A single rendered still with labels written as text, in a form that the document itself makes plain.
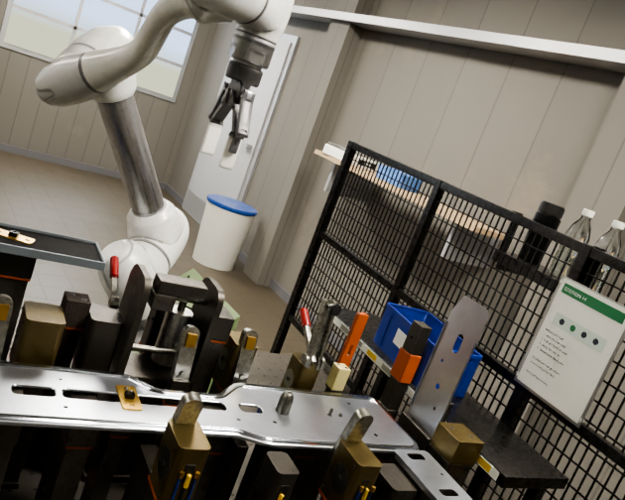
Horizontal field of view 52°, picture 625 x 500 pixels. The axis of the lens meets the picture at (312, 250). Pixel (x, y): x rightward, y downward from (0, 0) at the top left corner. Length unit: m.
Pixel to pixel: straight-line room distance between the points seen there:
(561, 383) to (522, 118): 2.59
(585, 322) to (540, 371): 0.18
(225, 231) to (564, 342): 4.23
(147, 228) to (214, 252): 3.71
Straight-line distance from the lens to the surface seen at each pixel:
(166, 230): 2.03
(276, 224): 5.62
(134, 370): 1.49
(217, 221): 5.64
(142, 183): 1.96
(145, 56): 1.52
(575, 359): 1.73
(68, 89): 1.67
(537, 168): 3.95
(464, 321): 1.59
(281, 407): 1.43
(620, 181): 3.49
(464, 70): 4.58
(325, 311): 1.55
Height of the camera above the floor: 1.64
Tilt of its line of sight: 12 degrees down
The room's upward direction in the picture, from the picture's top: 21 degrees clockwise
